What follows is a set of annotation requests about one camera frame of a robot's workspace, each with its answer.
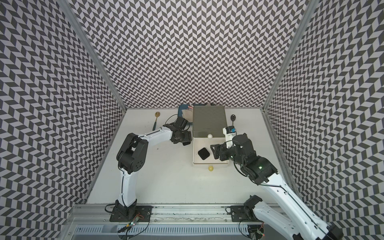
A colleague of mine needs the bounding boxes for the black brooch box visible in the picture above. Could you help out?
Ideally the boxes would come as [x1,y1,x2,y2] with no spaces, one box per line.
[198,148,211,161]

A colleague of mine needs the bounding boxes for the three-drawer storage cabinet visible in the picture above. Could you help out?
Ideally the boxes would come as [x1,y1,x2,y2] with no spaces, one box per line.
[192,105,229,171]

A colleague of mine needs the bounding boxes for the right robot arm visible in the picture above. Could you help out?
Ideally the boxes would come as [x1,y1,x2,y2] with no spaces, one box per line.
[211,134,344,240]

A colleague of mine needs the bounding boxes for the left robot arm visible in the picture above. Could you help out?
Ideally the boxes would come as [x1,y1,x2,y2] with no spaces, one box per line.
[115,117,192,211]

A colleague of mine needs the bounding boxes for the beige folded napkin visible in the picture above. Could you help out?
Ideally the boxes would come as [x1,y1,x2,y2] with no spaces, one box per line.
[182,109,193,123]

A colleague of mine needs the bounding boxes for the blue tray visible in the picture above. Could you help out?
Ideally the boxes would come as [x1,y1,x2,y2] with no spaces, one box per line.
[178,104,193,117]

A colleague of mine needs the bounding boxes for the black spoon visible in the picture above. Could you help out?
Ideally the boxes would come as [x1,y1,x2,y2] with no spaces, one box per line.
[230,115,236,126]

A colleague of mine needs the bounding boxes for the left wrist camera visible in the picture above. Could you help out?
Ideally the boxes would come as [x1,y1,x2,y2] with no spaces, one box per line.
[175,116,189,130]

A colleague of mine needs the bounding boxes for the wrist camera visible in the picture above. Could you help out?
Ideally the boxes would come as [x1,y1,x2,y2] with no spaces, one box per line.
[175,116,189,130]
[223,126,237,149]

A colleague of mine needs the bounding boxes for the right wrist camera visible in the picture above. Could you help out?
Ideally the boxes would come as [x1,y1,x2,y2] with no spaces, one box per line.
[223,126,237,149]

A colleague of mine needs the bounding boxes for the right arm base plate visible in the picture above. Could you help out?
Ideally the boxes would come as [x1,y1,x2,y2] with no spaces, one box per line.
[230,205,260,223]

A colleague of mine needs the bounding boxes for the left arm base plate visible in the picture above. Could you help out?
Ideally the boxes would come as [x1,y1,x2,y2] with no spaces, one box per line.
[109,205,153,223]

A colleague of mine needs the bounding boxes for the aluminium front rail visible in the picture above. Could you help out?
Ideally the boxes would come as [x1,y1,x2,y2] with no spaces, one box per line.
[66,204,234,225]

